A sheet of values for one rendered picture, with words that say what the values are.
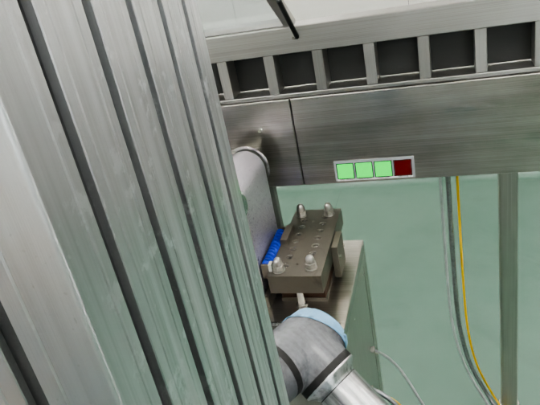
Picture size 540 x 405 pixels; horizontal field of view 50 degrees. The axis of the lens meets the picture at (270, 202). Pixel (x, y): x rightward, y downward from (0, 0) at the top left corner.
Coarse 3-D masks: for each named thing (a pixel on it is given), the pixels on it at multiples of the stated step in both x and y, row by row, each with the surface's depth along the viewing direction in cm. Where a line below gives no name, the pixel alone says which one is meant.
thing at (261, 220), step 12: (264, 192) 183; (264, 204) 182; (252, 216) 171; (264, 216) 182; (252, 228) 171; (264, 228) 181; (276, 228) 193; (252, 240) 170; (264, 240) 181; (264, 252) 180
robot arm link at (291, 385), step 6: (282, 360) 101; (282, 366) 100; (282, 372) 100; (288, 372) 100; (288, 378) 100; (294, 378) 101; (288, 384) 100; (294, 384) 101; (288, 390) 100; (294, 390) 101; (288, 396) 100; (294, 396) 102
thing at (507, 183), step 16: (512, 176) 191; (512, 192) 194; (512, 208) 196; (512, 224) 199; (512, 240) 202; (512, 256) 205; (512, 272) 208; (512, 288) 211; (512, 304) 214; (512, 320) 217; (512, 336) 220; (512, 352) 224; (512, 368) 227; (512, 384) 231; (512, 400) 235
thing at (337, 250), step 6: (336, 234) 185; (336, 240) 182; (342, 240) 187; (336, 246) 179; (342, 246) 187; (336, 252) 179; (342, 252) 186; (336, 258) 180; (342, 258) 186; (336, 264) 181; (342, 264) 185; (336, 270) 182; (342, 270) 185; (336, 276) 183
